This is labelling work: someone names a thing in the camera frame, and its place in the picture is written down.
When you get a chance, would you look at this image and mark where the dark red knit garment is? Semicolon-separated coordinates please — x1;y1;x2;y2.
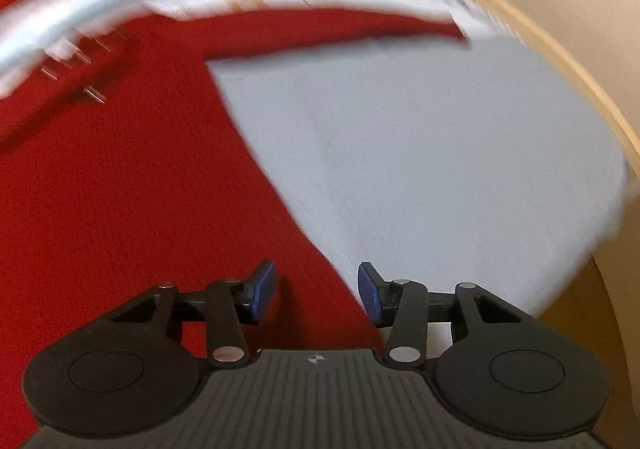
1;3;463;448

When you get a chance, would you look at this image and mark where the grey white printed bedsheet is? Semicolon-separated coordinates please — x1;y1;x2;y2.
0;0;630;349

